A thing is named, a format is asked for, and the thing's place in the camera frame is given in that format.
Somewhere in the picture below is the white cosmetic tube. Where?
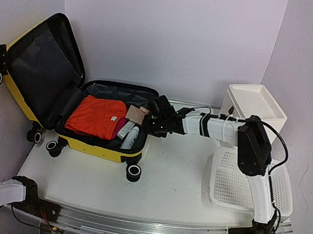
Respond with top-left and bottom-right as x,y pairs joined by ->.
116,121 -> 135,140

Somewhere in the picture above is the pink garment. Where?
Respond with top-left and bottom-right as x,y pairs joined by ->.
112,117 -> 127,140

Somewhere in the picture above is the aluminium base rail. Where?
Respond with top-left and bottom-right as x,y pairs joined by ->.
0,182 -> 300,234

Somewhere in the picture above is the white drawer cabinet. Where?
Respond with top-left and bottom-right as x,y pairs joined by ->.
220,84 -> 288,132

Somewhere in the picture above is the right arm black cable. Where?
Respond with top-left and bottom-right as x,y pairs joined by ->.
175,104 -> 294,211

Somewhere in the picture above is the white perforated plastic basket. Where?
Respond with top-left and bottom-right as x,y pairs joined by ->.
209,147 -> 293,218

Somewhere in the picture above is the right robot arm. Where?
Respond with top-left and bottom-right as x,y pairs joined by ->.
141,99 -> 283,234

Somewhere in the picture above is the orange garment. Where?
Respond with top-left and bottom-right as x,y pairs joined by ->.
65,95 -> 127,140

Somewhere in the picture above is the brown flat pouch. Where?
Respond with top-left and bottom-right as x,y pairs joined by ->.
125,105 -> 150,126

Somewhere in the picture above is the white bottle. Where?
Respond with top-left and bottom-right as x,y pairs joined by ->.
120,126 -> 140,150

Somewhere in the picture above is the yellow cartoon print suitcase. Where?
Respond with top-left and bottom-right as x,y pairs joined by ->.
3,13 -> 159,182

